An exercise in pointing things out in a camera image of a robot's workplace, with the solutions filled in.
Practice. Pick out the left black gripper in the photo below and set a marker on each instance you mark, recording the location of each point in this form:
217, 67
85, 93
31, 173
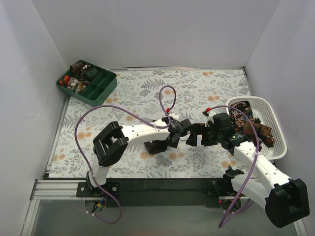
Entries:
178, 132

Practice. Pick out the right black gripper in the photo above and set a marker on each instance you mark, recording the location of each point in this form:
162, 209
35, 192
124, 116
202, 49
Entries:
204, 134

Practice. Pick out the brown blue floral tie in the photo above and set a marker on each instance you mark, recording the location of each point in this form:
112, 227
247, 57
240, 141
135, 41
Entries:
155, 147

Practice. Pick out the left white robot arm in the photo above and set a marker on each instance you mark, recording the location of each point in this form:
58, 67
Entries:
114, 139

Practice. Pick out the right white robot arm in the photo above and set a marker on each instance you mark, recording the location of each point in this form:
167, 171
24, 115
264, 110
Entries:
285, 200

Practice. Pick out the dark floral ties in basket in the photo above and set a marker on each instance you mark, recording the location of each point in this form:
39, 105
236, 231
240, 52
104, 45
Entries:
243, 120

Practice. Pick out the rolled ties in tray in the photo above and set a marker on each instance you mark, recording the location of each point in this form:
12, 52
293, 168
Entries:
79, 77

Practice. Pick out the floral patterned table mat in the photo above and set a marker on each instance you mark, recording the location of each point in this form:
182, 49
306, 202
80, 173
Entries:
143, 95

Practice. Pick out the white perforated plastic basket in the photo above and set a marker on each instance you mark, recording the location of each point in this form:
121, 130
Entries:
262, 109

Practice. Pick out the green divided organizer tray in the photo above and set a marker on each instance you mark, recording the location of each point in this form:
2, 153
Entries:
98, 91

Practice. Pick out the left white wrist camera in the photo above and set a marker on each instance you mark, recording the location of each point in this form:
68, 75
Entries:
172, 116

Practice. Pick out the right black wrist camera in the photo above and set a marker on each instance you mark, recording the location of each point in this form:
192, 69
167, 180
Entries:
223, 121

